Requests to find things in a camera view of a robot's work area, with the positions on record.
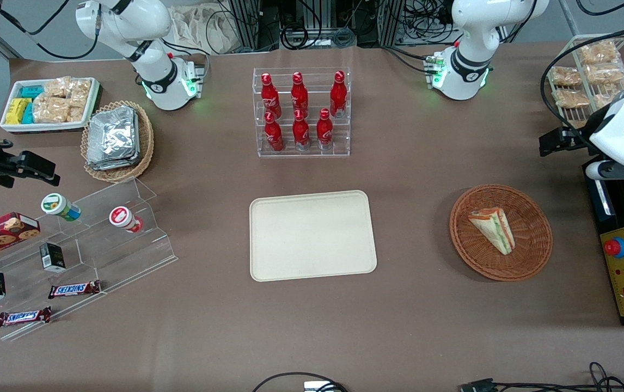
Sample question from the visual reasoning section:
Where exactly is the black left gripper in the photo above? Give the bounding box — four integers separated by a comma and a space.
539, 124, 599, 158

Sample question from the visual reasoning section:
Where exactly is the triangular sandwich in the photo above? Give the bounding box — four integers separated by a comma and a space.
467, 207, 516, 256

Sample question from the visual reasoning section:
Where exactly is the white rectangular snack tray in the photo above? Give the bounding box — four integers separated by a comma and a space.
0, 77, 101, 134

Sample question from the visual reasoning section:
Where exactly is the brown round wicker basket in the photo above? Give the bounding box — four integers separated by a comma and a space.
449, 184, 554, 282

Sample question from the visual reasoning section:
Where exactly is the light oval wicker basket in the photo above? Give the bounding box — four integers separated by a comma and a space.
81, 100, 155, 183

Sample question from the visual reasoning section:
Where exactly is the cream plastic tray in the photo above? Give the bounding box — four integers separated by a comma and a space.
249, 189, 378, 283

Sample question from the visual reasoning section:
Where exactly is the green lid yogurt cup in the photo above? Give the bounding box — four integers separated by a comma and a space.
40, 193, 82, 222

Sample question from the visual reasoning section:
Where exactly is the clear bag fried snack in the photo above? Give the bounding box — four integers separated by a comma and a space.
579, 41, 621, 66
592, 77, 624, 109
552, 88, 591, 109
584, 63, 624, 85
550, 66, 583, 88

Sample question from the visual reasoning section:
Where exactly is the clear bag of crackers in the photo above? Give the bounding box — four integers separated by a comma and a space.
32, 96, 71, 124
69, 78, 93, 123
44, 77, 72, 99

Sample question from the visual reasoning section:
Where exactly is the yellow snack pack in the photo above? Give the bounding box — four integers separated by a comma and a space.
5, 97, 30, 125

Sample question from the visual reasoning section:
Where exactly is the silver foil pack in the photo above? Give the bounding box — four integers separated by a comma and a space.
86, 106, 142, 171

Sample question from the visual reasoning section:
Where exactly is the red lid yogurt cup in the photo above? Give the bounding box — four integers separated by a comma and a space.
108, 206, 144, 234

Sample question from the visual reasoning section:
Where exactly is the clear acrylic stepped shelf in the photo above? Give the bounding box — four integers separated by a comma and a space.
0, 177, 179, 342

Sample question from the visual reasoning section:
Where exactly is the snickers chocolate bar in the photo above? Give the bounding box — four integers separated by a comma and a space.
48, 280, 102, 300
0, 307, 52, 329

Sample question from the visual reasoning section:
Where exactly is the beige cloth bag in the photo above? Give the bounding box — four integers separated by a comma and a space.
169, 4, 237, 56

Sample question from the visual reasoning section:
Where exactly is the red cola bottle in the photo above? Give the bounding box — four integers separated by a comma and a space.
292, 109, 311, 151
264, 112, 285, 153
291, 71, 310, 117
260, 72, 282, 118
316, 108, 335, 151
329, 70, 348, 118

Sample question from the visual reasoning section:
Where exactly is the clear acrylic bottle rack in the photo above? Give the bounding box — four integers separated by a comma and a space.
253, 67, 351, 158

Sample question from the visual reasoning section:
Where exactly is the white wire rack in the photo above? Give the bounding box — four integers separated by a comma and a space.
546, 32, 624, 130

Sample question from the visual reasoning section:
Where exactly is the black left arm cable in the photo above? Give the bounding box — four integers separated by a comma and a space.
540, 30, 624, 154

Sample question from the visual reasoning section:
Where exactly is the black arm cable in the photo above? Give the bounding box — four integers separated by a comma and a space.
540, 30, 624, 154
0, 0, 101, 60

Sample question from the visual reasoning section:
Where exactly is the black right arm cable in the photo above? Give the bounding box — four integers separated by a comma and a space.
0, 0, 101, 60

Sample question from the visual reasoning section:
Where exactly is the aluminium frame post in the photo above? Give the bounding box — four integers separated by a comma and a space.
227, 0, 262, 51
376, 0, 406, 47

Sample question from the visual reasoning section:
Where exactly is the black tangled cable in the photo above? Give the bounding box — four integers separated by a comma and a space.
494, 362, 624, 392

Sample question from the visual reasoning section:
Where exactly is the black cable connector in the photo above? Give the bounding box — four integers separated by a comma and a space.
458, 377, 496, 392

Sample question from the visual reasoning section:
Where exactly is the black coiled cable bundle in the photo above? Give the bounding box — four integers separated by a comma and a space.
278, 21, 357, 51

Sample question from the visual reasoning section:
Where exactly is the black cable loop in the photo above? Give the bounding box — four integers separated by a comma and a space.
252, 372, 348, 392

